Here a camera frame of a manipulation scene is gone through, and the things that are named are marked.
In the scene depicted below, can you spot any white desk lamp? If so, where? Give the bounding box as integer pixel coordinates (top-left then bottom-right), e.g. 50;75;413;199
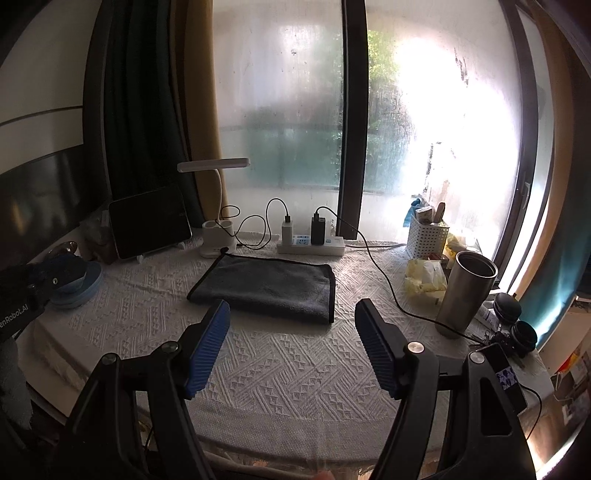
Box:
178;158;251;258

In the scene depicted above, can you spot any yellow plastic bag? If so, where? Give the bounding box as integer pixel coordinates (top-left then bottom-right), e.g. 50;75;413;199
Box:
404;258;448;302

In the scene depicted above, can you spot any bunch of keys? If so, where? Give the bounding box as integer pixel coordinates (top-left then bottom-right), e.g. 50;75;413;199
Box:
471;327;509;352

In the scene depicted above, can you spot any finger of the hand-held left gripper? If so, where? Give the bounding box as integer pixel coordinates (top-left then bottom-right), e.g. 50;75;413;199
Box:
28;258;89;296

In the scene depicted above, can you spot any black round case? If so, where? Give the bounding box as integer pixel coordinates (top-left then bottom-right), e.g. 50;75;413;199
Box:
509;320;537;357
492;292;523;325

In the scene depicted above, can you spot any dark window frame post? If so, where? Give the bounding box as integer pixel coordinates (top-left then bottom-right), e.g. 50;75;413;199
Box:
336;0;369;241

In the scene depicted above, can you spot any black charger plug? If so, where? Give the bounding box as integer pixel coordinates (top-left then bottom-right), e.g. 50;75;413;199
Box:
310;210;327;245

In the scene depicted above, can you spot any steel tumbler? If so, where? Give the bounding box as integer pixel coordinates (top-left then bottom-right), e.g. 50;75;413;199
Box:
435;251;499;339

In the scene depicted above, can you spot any light blue round dish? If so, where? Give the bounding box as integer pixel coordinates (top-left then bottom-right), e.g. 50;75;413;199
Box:
48;263;103;311

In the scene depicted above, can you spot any teal curtain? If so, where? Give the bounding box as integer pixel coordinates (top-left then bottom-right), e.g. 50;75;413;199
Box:
518;198;586;352

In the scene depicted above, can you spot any white perforated basket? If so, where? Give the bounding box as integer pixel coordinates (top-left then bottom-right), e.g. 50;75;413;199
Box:
406;217;450;260

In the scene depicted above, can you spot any beige curtain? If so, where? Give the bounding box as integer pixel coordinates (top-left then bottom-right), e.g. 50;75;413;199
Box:
184;0;223;223

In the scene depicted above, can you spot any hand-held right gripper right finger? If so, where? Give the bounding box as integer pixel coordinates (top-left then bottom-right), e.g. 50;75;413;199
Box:
355;298;536;480

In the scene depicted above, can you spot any blue cloth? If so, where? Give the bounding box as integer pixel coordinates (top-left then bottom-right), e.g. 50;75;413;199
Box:
401;196;423;228

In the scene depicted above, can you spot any white textured tablecloth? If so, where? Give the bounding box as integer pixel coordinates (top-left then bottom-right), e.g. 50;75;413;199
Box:
28;226;552;467

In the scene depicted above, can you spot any black charging cable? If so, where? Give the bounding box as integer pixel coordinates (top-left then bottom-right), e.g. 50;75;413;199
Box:
318;206;490;346
220;198;293;254

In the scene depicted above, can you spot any dark green curtain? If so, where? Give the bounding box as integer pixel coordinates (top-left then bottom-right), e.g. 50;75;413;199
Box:
85;0;204;223

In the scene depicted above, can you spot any white tablet stand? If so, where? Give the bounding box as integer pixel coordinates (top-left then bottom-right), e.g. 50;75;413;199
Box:
137;236;191;264

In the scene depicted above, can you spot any tablet with dark screen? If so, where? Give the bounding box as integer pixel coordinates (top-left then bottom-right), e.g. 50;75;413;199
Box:
108;184;192;260

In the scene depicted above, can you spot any white power strip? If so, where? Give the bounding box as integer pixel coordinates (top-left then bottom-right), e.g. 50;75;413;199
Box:
277;233;346;256

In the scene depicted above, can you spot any black device with patterned sticker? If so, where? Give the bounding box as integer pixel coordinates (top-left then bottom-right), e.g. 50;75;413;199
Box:
478;343;528;412

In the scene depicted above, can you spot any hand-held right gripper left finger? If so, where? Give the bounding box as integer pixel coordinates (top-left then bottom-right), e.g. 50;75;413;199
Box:
51;299;232;480

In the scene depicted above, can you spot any grey towel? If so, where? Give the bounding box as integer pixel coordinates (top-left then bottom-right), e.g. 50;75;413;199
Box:
187;254;336;325

